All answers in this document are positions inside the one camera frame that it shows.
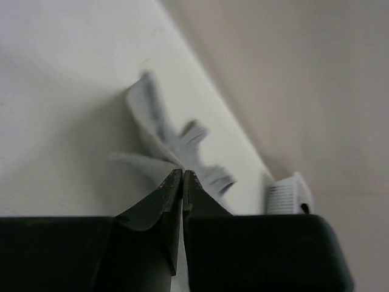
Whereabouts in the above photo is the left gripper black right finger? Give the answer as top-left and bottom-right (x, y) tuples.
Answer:
(182, 171), (354, 291)

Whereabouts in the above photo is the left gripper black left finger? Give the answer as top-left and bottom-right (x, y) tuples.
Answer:
(1, 170), (182, 291)

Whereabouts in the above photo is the white plastic basket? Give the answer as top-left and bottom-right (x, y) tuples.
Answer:
(266, 172), (314, 215)

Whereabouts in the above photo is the grey tank top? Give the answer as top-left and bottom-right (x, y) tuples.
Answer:
(108, 70), (238, 292)

